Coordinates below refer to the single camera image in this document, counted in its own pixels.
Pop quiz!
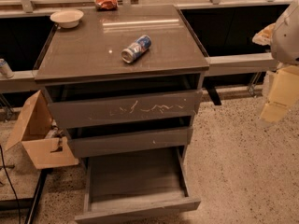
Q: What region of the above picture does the red crumpled snack bag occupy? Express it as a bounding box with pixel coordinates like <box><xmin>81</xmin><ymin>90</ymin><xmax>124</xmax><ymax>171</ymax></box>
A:
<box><xmin>94</xmin><ymin>0</ymin><xmax>118</xmax><ymax>10</ymax></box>

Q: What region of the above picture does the white bowl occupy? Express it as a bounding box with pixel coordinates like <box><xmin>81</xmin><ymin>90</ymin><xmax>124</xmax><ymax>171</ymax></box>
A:
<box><xmin>50</xmin><ymin>9</ymin><xmax>84</xmax><ymax>29</ymax></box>

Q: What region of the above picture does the cardboard box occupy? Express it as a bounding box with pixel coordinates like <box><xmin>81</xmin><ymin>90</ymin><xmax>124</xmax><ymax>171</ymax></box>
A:
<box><xmin>5</xmin><ymin>91</ymin><xmax>78</xmax><ymax>169</ymax></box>

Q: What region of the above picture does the grey drawer cabinet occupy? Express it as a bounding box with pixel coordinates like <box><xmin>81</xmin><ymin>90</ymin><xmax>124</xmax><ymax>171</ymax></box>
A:
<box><xmin>33</xmin><ymin>4</ymin><xmax>210</xmax><ymax>161</ymax></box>

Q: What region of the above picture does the grey bottom drawer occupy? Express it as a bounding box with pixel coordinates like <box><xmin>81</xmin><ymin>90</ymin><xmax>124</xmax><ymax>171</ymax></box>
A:
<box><xmin>75</xmin><ymin>147</ymin><xmax>200</xmax><ymax>224</ymax></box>

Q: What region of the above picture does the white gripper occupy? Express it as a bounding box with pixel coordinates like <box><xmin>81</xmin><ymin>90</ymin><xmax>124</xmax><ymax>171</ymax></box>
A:
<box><xmin>252</xmin><ymin>0</ymin><xmax>299</xmax><ymax>123</ymax></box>

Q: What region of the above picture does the grey top drawer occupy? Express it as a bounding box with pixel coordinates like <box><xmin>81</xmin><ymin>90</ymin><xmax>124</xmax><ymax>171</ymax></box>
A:
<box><xmin>49</xmin><ymin>91</ymin><xmax>202</xmax><ymax>129</ymax></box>

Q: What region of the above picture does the grey middle drawer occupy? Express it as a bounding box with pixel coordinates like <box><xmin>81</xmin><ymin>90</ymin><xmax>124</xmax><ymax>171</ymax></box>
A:
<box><xmin>68</xmin><ymin>127</ymin><xmax>193</xmax><ymax>158</ymax></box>

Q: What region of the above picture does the grey drawer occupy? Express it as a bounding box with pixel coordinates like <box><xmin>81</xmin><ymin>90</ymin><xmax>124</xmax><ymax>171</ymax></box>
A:
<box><xmin>49</xmin><ymin>91</ymin><xmax>202</xmax><ymax>129</ymax></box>
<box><xmin>68</xmin><ymin>127</ymin><xmax>193</xmax><ymax>158</ymax></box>
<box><xmin>75</xmin><ymin>147</ymin><xmax>200</xmax><ymax>224</ymax></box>

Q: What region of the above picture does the grey metal railing beam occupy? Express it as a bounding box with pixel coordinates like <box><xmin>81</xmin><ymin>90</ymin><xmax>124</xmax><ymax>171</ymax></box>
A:
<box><xmin>206</xmin><ymin>53</ymin><xmax>277</xmax><ymax>77</ymax></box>

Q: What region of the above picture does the black cable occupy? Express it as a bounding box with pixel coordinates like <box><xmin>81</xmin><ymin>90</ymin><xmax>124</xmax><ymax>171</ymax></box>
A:
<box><xmin>0</xmin><ymin>145</ymin><xmax>22</xmax><ymax>224</ymax></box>

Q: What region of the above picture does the can on left ledge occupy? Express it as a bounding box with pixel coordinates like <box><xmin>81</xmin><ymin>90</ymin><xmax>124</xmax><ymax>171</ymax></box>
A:
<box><xmin>0</xmin><ymin>59</ymin><xmax>14</xmax><ymax>78</ymax></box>

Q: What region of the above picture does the blue silver redbull can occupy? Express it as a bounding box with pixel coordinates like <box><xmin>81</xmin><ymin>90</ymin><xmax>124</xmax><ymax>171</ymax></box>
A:
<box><xmin>121</xmin><ymin>35</ymin><xmax>151</xmax><ymax>63</ymax></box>

